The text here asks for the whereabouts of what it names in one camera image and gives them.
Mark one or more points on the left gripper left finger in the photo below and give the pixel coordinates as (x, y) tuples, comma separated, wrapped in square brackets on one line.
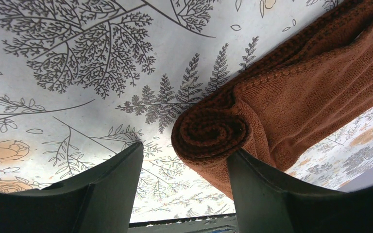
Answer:
[(98, 200)]

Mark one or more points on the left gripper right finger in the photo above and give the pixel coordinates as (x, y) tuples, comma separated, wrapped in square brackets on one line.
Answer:
[(270, 201)]

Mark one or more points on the brown towel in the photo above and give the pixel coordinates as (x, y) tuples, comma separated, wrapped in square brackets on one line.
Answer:
[(301, 92)]

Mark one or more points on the floral table mat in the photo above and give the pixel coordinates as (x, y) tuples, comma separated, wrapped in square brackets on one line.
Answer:
[(81, 80)]

